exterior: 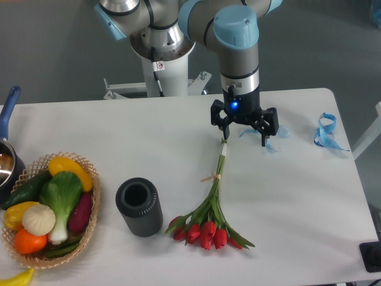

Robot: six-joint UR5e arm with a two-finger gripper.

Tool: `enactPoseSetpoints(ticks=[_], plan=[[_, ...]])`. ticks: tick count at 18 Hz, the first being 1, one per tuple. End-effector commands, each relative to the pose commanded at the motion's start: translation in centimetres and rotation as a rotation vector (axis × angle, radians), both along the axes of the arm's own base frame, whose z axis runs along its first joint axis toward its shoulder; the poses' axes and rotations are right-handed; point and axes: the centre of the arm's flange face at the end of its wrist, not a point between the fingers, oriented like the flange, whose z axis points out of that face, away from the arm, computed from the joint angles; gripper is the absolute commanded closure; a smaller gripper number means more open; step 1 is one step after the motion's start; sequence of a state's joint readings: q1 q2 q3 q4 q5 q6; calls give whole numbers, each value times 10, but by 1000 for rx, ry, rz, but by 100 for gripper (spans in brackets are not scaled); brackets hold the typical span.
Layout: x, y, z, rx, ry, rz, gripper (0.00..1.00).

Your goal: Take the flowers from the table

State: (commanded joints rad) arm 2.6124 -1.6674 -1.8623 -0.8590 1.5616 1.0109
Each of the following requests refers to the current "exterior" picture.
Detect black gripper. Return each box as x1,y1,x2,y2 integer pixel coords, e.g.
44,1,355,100
210,85,279,147

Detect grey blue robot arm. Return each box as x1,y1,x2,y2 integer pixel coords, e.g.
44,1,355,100
94,1,280,142

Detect blue ribbon right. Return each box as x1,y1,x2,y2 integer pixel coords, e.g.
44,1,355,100
313,113,349,151

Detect red tulip bouquet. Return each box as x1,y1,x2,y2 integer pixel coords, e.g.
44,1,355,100
165,139,255,250

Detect dark grey ribbed vase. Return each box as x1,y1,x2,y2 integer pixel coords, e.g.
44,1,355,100
115,178,163,237

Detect black device at edge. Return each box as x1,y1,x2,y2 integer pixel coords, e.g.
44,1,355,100
359,241,380,273

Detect purple sweet potato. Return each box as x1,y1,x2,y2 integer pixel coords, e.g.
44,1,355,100
68,192,92,234

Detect green bok choy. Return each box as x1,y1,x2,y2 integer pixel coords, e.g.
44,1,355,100
39,171,83,245

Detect dark green cucumber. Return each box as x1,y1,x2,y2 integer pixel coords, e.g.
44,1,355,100
1,170,52,210

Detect white garlic bun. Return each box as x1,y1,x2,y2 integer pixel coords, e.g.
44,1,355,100
22,204,56,236

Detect green beans in basket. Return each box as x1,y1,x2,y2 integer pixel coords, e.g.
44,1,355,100
43,237,82,259

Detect woven bamboo basket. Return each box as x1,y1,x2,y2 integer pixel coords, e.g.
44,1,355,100
1,152,101,269

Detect yellow bell pepper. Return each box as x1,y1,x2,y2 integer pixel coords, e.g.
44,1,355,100
4,201,39,231

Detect orange tomato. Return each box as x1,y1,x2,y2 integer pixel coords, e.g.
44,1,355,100
14,228,48,254

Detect yellow banana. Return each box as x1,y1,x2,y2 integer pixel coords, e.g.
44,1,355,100
0,268,35,286

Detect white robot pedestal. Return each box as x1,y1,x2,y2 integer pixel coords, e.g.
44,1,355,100
104,51,212,100

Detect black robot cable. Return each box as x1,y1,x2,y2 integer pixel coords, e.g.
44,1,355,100
149,46,165,98

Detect blue handled saucepan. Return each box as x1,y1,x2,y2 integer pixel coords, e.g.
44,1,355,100
1,86,25,203

